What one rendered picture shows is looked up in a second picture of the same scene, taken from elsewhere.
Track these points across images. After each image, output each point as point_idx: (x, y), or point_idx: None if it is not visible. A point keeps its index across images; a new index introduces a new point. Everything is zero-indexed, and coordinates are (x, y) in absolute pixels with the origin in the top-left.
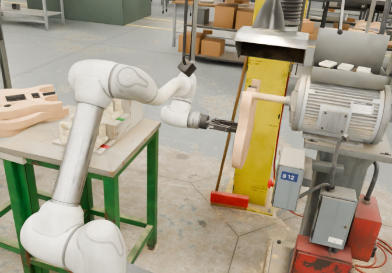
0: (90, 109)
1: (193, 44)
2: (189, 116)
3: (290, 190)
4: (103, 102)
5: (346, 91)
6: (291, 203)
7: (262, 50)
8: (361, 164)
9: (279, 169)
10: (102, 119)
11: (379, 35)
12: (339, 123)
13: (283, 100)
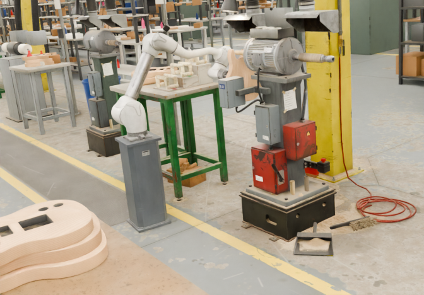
0: (144, 55)
1: (165, 16)
2: (218, 71)
3: (224, 94)
4: (151, 52)
5: (265, 41)
6: (226, 103)
7: (252, 26)
8: (276, 86)
9: (218, 82)
10: (180, 76)
11: (288, 7)
12: (258, 59)
13: None
